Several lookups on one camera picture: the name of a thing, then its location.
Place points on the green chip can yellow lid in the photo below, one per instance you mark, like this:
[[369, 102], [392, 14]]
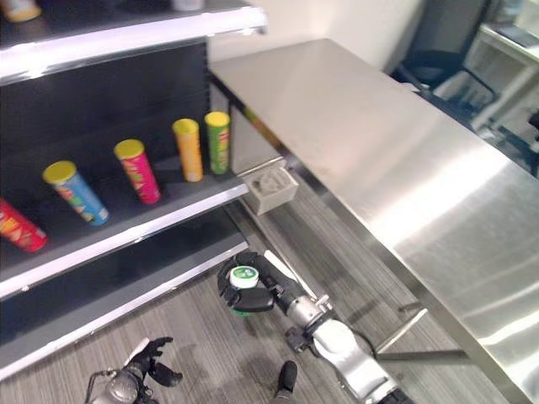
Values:
[[219, 143]]

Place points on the blue chip can yellow lid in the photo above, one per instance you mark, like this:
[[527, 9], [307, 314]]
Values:
[[76, 191]]

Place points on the pink chip can yellow lid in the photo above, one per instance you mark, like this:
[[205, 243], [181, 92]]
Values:
[[138, 170]]

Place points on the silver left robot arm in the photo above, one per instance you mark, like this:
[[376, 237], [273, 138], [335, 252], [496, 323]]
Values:
[[120, 387]]

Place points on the orange chip can yellow lid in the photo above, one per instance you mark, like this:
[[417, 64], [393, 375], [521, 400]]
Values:
[[188, 149]]

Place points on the black store shelf unit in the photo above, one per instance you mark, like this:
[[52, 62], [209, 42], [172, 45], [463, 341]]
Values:
[[105, 126]]

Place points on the green chip can white lid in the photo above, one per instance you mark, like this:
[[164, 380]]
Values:
[[243, 278]]

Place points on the white desk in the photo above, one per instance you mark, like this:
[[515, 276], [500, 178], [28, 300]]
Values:
[[505, 54]]

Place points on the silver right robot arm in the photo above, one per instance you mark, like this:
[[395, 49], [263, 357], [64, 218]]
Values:
[[341, 349]]

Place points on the white container on shelf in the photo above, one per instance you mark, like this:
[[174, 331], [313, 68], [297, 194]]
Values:
[[187, 4]]

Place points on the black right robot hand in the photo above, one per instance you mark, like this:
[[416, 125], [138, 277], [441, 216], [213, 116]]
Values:
[[259, 275]]

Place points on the grey moulded packing tray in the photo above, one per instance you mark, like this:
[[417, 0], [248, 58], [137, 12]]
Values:
[[273, 187]]

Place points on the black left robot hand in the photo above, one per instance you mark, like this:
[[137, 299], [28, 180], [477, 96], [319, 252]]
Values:
[[153, 357]]

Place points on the black office chair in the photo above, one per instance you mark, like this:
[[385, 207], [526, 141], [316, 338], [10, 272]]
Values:
[[442, 59]]

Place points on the stainless steel table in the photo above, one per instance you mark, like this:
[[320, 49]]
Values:
[[400, 168]]

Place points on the yellow can on shelf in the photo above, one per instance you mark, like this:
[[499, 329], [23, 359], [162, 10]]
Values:
[[21, 9]]

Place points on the red chip can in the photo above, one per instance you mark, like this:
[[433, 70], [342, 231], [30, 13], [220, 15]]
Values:
[[19, 229]]

